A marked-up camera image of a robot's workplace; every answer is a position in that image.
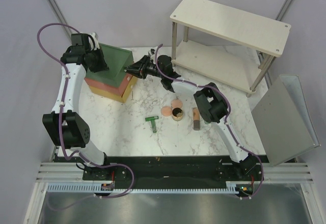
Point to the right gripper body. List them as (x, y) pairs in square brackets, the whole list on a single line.
[(147, 69)]

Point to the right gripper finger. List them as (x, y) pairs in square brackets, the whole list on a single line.
[(136, 73), (136, 65)]

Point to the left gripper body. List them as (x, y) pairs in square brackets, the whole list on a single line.
[(97, 60)]

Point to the green top drawer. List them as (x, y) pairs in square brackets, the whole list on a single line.
[(123, 59)]

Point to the brown foundation bottle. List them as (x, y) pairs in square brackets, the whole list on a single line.
[(196, 119)]

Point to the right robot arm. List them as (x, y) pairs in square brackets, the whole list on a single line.
[(212, 105)]

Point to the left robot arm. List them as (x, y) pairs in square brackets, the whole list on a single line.
[(66, 128)]

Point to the yellow bottom drawer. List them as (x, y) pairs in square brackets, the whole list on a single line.
[(129, 89)]

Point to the three-colour drawer cabinet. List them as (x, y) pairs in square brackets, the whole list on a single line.
[(103, 83)]

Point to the orange middle drawer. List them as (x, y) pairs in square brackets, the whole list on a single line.
[(127, 78)]

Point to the orange powder puff back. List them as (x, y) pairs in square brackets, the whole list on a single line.
[(176, 103)]

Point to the orange powder puff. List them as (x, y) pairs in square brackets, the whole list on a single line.
[(176, 103), (166, 111)]

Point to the orange powder puff front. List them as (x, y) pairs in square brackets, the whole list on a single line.
[(166, 111)]

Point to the green lip balm horizontal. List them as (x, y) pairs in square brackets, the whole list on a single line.
[(152, 118)]

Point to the green lip balm vertical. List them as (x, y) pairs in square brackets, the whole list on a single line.
[(153, 126)]

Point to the gold round jar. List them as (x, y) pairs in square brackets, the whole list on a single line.
[(177, 114)]

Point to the white two-tier shelf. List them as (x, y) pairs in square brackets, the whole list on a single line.
[(256, 32)]

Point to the grey metal box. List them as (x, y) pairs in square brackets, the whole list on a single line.
[(283, 122)]

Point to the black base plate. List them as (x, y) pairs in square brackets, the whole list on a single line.
[(171, 171)]

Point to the white cable duct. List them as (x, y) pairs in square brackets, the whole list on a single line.
[(91, 187)]

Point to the aluminium rail frame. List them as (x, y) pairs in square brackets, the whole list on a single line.
[(281, 174)]

